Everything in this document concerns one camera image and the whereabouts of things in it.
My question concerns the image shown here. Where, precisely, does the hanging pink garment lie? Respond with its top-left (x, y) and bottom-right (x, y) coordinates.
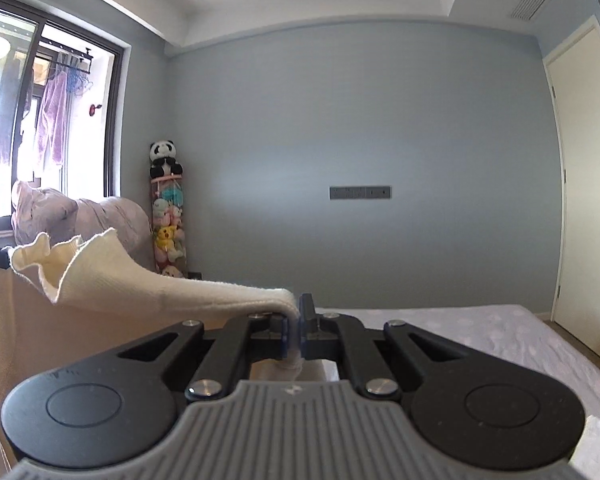
top-left (34, 70), bottom-right (68, 170)

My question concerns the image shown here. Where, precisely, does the cream white door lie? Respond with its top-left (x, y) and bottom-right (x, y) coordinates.
top-left (543, 18), bottom-right (600, 357)

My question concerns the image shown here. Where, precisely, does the panda plush toy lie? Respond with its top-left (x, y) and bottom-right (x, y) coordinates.
top-left (149, 140), bottom-right (183, 179)

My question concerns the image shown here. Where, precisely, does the polka dot bed sheet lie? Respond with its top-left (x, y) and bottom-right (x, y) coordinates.
top-left (314, 302), bottom-right (600, 480)

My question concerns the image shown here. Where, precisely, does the plush toy hanging organizer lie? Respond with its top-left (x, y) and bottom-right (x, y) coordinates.
top-left (150, 174), bottom-right (187, 278)

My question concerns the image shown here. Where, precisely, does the grey wall switch panel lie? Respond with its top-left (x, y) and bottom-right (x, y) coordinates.
top-left (328, 185), bottom-right (391, 200)

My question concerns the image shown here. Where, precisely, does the cream white sweater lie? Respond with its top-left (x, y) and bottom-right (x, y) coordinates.
top-left (0, 226), bottom-right (342, 480)

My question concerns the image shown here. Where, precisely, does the black window frame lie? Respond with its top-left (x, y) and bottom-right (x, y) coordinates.
top-left (0, 0), bottom-right (123, 234)

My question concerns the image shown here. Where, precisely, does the pink rolled duvet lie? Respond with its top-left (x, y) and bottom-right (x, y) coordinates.
top-left (12, 181), bottom-right (154, 271)

